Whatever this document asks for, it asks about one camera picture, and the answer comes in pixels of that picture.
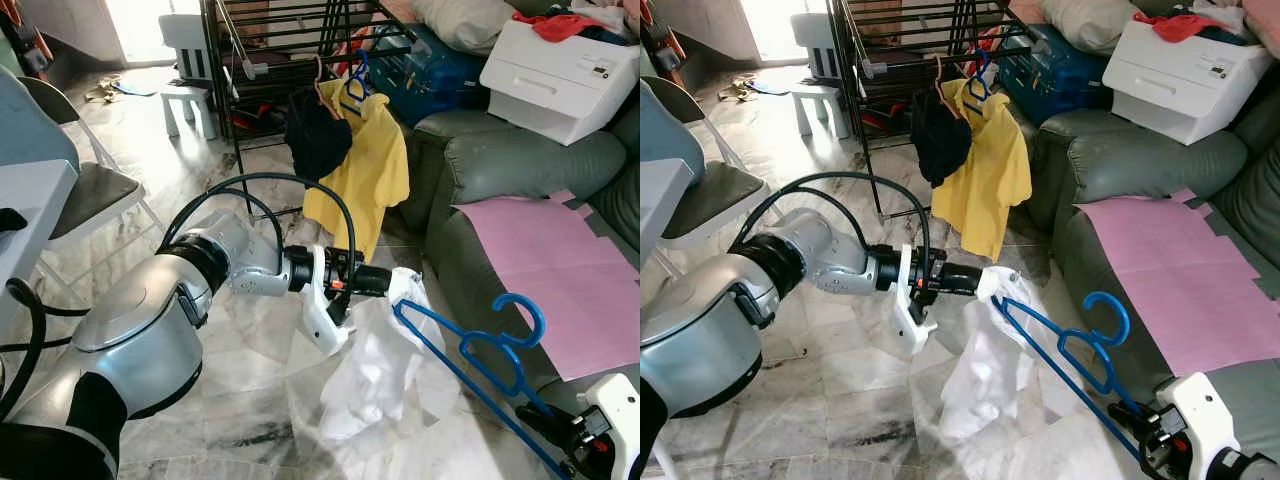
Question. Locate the white plastic kids chair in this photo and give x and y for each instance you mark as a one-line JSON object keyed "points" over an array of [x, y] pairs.
{"points": [[815, 40], [185, 40]]}

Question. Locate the black garment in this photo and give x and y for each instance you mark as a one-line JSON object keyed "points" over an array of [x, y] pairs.
{"points": [[12, 220]]}

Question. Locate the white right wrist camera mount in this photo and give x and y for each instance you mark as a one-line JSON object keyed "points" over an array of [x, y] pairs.
{"points": [[1205, 430], [618, 430]]}

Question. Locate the orange broom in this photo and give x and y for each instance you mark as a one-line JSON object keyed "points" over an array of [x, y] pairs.
{"points": [[25, 40], [655, 35]]}

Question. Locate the beige pillow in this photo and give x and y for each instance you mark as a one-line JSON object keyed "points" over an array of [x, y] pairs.
{"points": [[1085, 20], [465, 20]]}

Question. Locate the light blue folding table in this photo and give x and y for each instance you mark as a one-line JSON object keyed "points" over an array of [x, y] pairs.
{"points": [[45, 190], [660, 200]]}

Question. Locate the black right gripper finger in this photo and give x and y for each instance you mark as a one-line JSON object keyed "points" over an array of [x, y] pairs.
{"points": [[1130, 420], [540, 420]]}

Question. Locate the light blue chair cushion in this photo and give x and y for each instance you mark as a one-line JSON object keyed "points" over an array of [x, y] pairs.
{"points": [[655, 120], [30, 120]]}

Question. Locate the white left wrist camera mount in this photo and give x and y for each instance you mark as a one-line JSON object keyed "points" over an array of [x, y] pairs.
{"points": [[325, 320], [912, 320]]}

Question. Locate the yellow shirt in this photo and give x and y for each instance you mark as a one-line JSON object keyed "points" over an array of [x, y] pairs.
{"points": [[995, 180], [370, 180]]}

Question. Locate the grey folding chair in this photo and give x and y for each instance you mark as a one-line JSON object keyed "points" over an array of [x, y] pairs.
{"points": [[100, 190], [720, 190]]}

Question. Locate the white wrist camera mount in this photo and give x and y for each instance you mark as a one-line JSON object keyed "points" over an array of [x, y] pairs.
{"points": [[1205, 430], [618, 430], [912, 320], [325, 320]]}

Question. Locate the pink plastic hanger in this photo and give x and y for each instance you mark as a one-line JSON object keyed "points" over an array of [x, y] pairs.
{"points": [[320, 80], [940, 80]]}

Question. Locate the black metal drying rack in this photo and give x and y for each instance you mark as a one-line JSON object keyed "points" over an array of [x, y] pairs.
{"points": [[222, 100], [852, 100]]}

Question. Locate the blue suitcase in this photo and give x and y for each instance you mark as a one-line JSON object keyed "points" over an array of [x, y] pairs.
{"points": [[430, 80], [1050, 75]]}

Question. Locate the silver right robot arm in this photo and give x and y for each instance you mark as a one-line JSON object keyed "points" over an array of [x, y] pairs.
{"points": [[1255, 468]]}

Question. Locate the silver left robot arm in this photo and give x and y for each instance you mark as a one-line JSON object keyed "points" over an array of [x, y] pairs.
{"points": [[700, 330], [140, 320]]}

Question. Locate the red cloth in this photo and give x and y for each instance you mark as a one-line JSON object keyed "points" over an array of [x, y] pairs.
{"points": [[1175, 25], [550, 25]]}

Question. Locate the dark navy shirt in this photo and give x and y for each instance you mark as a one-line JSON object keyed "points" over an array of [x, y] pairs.
{"points": [[940, 140], [318, 140]]}

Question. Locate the blue plastic hanger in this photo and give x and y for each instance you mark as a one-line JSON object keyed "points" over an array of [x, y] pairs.
{"points": [[1126, 316], [978, 85], [355, 85], [541, 318]]}

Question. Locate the white shirt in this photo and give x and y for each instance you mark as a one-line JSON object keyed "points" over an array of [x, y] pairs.
{"points": [[380, 370], [990, 370]]}

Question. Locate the dark green sofa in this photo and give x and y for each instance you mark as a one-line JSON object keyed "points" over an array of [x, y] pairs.
{"points": [[1130, 165], [530, 160]]}

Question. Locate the pink mat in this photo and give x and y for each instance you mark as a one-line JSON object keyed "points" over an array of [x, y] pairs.
{"points": [[1170, 270], [550, 270]]}

